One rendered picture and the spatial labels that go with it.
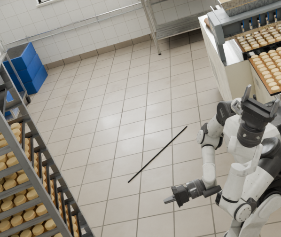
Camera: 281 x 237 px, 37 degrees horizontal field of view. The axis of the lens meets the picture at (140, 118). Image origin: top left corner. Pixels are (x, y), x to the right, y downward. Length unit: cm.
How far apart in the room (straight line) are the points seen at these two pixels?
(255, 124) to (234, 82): 195
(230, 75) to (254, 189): 178
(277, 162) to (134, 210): 200
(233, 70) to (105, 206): 157
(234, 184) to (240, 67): 186
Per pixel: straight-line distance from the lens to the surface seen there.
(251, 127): 150
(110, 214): 363
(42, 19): 696
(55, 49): 709
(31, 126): 209
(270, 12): 338
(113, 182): 394
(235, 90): 346
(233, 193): 165
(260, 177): 174
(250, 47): 335
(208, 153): 228
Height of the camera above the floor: 231
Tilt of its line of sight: 29 degrees down
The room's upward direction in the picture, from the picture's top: 21 degrees counter-clockwise
